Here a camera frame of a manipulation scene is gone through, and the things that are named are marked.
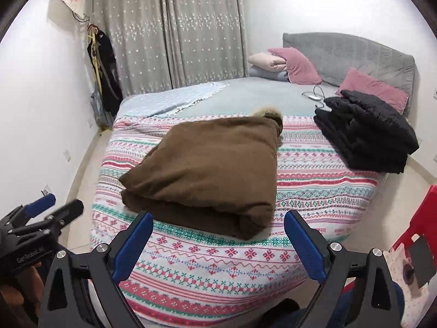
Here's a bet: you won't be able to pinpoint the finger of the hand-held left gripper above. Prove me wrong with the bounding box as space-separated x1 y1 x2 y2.
0 193 57 228
10 199 84 243

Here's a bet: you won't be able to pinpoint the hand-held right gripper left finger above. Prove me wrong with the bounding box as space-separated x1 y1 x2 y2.
37 211 154 328

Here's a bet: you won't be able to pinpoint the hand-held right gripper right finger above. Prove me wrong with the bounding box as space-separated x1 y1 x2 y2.
283 210 401 328

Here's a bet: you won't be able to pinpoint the brown coat with fur collar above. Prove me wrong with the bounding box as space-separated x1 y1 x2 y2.
119 107 284 240

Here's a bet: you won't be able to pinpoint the hanging black clothes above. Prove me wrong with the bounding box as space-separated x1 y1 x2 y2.
86 24 123 117

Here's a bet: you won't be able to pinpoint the person's left hand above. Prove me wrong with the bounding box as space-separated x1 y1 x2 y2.
0 262 43 325

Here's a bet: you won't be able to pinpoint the person's leg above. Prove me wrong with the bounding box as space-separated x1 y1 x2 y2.
273 299 403 328

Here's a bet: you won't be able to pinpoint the red green patterned blanket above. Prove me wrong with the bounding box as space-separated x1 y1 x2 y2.
89 114 390 328

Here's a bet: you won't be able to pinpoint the grey blue hanging bag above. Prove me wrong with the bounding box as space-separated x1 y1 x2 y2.
90 87 115 130

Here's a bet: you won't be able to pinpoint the black flat device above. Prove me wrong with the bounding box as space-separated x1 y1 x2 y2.
408 234 437 289

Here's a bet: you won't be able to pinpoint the red plastic chair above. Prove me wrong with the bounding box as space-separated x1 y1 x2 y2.
391 184 437 257

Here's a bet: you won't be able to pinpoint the folded black puffer jacket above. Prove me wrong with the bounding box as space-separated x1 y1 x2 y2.
313 89 420 174

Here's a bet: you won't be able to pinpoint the white dotted cloth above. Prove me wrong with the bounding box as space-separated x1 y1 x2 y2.
389 249 437 328

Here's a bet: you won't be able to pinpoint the grey checked tasselled throw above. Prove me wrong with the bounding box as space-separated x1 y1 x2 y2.
118 82 231 117

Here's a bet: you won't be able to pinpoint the bed with grey sheet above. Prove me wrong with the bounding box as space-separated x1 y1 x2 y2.
178 77 342 118

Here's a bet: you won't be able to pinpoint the pink pillow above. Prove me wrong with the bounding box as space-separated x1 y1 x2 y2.
335 68 409 113
267 47 323 85

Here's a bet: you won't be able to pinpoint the grey folded pillow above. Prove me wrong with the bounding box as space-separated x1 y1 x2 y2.
249 66 291 83

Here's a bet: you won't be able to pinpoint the grey starred curtain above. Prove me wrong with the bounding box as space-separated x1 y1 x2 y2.
85 0 173 98
164 0 248 87

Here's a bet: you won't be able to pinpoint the grey padded headboard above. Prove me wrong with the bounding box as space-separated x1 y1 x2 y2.
282 32 418 115

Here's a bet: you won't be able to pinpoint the black cable with white charger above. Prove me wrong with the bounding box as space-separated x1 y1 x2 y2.
302 85 333 112

